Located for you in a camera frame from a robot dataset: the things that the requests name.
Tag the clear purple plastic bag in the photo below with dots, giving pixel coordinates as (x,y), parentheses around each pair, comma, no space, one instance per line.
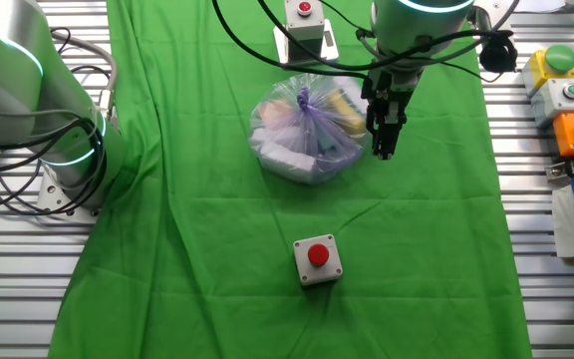
(307,144)

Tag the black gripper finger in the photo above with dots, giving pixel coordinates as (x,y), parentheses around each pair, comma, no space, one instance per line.
(370,119)
(386,142)

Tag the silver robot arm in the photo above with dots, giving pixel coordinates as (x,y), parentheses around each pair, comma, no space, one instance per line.
(13,65)

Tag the green cloth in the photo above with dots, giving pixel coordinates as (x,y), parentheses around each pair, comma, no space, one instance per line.
(217,224)

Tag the orange box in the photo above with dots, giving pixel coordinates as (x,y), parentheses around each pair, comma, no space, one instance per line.
(568,134)

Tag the grey box green button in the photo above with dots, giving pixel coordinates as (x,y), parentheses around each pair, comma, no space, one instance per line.
(556,105)

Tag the grey box red button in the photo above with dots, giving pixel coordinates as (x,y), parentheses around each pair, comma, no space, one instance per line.
(327,271)
(304,22)

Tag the metal mounting bracket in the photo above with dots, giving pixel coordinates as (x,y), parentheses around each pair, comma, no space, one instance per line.
(566,167)

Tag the white box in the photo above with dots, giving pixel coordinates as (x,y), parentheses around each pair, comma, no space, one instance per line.
(287,155)

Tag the yellow sponge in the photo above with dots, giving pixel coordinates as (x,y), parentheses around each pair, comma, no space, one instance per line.
(347,113)

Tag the yellow box green button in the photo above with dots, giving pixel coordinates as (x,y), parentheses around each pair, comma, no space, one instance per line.
(536,67)

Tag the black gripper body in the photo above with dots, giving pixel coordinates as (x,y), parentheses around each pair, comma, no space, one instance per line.
(391,92)

